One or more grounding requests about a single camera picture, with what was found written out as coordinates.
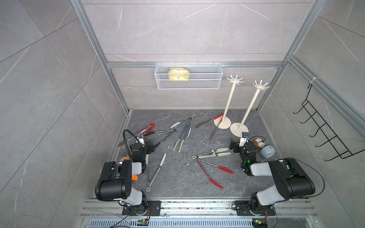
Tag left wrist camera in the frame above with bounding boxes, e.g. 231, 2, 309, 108
136, 134, 145, 145

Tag white wire mesh basket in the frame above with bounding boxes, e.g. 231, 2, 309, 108
154, 63, 223, 90

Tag blue handled cream tongs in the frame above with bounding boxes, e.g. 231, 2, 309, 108
173, 121, 191, 152

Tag red tipped steel tongs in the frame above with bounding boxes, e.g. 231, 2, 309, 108
193, 156, 234, 189

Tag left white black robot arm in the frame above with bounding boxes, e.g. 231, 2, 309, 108
95, 141, 155, 210

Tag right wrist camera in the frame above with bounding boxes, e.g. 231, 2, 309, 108
239, 132, 249, 147

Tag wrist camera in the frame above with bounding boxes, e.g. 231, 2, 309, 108
136, 134, 145, 145
239, 132, 249, 147

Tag brown white plush toy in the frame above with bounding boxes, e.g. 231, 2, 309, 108
253, 138, 266, 149

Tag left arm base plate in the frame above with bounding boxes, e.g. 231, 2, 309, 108
122, 200, 162, 216

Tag grey blue dome toy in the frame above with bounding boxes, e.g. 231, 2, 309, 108
260, 145, 276, 159

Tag long steel white tongs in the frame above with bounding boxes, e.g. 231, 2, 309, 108
145, 153, 167, 192

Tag black tipped steel tongs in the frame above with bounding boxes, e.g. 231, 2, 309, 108
146, 128, 177, 149

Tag red handled steel tongs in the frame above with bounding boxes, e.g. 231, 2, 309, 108
195, 112, 225, 141

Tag black wire wall hook rack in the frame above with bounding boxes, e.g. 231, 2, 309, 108
293, 84, 365, 162

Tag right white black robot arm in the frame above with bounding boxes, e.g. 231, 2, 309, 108
230, 140, 316, 215

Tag cream utensil stand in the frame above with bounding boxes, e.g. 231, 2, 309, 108
213, 75, 244, 129
230, 80, 270, 137

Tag yellow packet in basket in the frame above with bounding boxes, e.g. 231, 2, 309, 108
168, 67, 190, 81

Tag orange monster plush toy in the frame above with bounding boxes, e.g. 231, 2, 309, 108
119, 156, 138, 181

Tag red pink paw tongs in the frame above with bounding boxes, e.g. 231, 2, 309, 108
117, 122, 156, 147

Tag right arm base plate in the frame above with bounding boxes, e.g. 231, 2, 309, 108
231, 200, 276, 216

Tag steel tongs with ring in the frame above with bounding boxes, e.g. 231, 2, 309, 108
170, 114, 195, 129

